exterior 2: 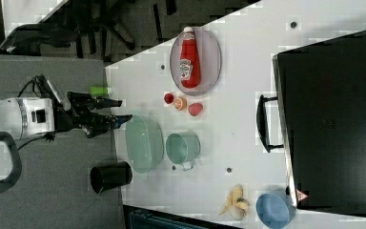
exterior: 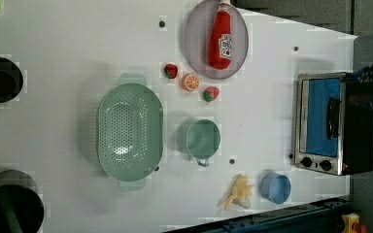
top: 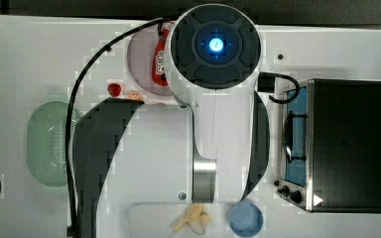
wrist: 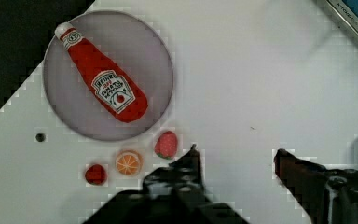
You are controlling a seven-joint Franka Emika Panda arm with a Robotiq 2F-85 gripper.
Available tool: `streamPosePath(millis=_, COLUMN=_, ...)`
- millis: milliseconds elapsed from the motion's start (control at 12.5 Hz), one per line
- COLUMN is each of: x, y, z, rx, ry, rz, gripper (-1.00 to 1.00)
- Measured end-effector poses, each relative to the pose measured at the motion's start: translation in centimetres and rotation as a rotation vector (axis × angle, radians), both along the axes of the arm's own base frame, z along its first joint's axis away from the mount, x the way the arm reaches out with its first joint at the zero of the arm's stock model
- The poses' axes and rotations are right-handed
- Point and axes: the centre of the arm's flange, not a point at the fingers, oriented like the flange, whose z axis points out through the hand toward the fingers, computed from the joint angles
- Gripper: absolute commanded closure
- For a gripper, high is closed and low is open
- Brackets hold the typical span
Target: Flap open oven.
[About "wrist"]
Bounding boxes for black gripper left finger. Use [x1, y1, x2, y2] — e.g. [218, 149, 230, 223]
[142, 144, 204, 198]

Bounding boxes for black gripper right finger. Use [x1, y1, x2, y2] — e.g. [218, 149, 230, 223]
[274, 148, 358, 224]

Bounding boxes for red toy strawberry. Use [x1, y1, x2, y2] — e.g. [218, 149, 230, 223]
[154, 131, 178, 160]

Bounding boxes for orange slice toy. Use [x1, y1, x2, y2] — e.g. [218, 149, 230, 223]
[115, 150, 143, 176]

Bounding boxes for small red toy fruit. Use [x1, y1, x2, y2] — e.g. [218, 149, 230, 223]
[84, 164, 107, 186]

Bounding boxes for red plush ketchup bottle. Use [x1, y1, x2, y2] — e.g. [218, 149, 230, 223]
[55, 22, 148, 123]

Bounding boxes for grey round plate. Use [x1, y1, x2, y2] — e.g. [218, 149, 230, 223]
[43, 11, 174, 141]

